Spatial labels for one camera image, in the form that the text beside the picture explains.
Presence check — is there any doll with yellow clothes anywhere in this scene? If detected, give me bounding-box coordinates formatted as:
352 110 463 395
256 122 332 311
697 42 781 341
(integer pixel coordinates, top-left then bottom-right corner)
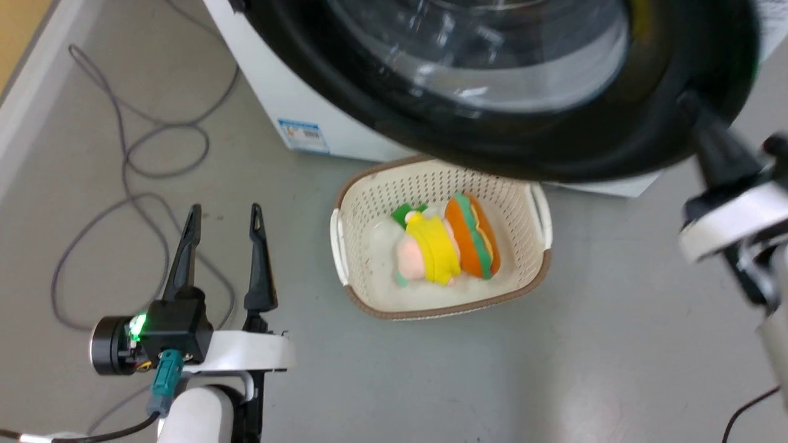
390 203 462 289

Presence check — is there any blue energy label sticker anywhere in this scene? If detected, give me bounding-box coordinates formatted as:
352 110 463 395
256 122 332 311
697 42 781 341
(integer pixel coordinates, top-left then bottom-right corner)
276 118 331 154

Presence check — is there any teal cable connector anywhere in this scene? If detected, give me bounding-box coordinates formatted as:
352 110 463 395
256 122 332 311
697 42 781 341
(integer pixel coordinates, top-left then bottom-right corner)
147 348 185 419

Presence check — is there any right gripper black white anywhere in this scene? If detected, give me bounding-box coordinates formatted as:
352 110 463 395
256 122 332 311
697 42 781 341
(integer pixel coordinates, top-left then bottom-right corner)
676 90 788 311

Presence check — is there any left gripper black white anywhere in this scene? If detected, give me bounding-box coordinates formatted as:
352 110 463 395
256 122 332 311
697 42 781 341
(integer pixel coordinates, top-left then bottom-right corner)
90 203 296 376

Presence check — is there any plush hamburger toy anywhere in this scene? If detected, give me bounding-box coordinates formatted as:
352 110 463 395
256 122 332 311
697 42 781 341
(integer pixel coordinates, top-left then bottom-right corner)
444 192 501 281

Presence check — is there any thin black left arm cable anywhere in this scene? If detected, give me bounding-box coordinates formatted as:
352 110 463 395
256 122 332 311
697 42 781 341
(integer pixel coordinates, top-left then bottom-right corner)
0 411 162 443

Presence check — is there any cream perforated laundry basket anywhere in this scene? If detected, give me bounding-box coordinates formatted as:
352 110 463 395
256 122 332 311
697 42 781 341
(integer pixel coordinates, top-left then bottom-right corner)
329 155 553 321

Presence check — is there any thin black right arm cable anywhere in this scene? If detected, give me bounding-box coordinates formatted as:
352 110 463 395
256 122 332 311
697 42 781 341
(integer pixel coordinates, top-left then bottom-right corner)
720 385 782 443

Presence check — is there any white washing machine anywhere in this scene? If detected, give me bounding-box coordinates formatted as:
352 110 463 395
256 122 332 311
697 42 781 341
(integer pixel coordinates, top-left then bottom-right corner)
202 0 788 199

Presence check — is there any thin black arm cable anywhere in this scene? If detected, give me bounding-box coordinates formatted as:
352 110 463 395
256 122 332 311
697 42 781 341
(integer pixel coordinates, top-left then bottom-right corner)
720 385 782 443
0 411 162 443

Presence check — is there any black round washing machine door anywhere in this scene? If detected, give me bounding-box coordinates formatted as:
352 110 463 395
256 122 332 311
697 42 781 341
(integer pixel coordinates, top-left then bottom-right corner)
243 0 762 183

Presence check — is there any grey cable on floor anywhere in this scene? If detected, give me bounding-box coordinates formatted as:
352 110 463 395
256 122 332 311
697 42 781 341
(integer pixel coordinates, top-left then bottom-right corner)
50 0 241 435

